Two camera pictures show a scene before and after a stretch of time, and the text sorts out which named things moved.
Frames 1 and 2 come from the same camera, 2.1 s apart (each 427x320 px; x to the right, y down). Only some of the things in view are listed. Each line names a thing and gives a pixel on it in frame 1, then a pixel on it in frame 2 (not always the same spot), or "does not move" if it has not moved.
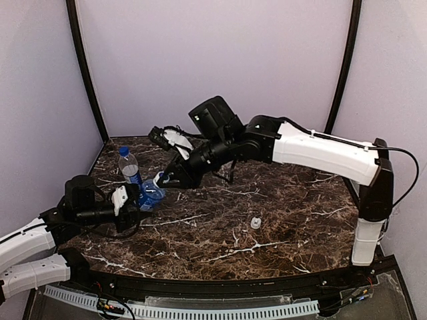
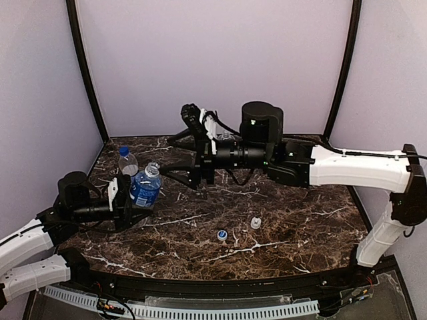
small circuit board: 110,309 does not move
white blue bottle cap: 157,178 -> 222,235
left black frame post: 75,27 does not move
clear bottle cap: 255,223 does not move
